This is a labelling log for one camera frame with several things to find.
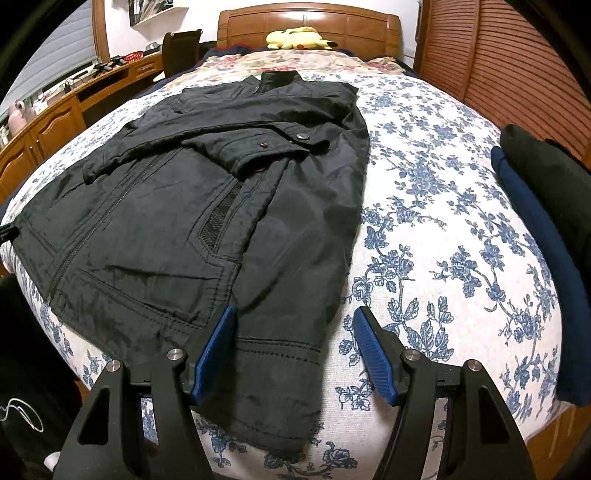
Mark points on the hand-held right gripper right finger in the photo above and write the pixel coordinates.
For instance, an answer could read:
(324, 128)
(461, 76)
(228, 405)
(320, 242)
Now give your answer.
(374, 355)

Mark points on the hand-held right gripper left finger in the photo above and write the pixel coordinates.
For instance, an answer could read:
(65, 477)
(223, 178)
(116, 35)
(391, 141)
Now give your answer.
(214, 355)

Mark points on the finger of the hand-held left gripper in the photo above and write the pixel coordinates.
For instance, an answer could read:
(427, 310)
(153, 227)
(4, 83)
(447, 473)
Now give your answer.
(6, 234)

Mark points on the black zip jacket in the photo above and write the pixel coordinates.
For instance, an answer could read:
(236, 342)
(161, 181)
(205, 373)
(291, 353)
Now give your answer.
(161, 230)

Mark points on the pink kettle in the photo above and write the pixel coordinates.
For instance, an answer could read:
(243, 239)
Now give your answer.
(18, 117)

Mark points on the wooden desk cabinet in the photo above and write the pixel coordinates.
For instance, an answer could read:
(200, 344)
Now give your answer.
(55, 124)

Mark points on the blue floral bedspread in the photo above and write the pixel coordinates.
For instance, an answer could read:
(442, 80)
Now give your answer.
(438, 207)

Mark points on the folded navy garment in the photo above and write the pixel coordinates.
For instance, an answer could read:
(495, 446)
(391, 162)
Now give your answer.
(554, 277)

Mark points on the black tools on desk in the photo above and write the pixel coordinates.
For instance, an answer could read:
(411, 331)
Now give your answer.
(108, 64)

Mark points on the grey window blind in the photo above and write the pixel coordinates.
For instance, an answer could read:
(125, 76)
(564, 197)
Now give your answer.
(69, 46)

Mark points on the red basket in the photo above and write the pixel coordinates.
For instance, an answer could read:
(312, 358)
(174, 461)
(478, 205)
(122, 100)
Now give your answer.
(132, 57)

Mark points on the silver bowl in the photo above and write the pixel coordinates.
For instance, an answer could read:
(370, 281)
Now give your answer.
(152, 46)

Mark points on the dark wooden chair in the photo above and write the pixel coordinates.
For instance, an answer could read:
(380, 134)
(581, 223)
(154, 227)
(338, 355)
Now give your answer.
(182, 55)

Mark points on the folded black garment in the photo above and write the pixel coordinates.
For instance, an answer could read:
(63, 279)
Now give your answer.
(545, 166)

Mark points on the pink floral blanket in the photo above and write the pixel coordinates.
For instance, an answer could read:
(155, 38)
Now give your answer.
(323, 62)

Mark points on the wooden louvered wardrobe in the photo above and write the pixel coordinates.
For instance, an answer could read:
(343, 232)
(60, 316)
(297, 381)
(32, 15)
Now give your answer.
(508, 69)

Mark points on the wooden headboard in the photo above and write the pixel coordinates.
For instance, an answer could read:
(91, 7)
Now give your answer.
(360, 32)

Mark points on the yellow plush toy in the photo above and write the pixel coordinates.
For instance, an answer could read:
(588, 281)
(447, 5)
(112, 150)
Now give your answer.
(295, 39)

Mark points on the wooden window frame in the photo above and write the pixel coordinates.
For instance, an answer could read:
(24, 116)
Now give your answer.
(101, 32)

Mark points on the white wall shelf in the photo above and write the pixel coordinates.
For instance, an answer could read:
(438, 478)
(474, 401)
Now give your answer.
(152, 16)

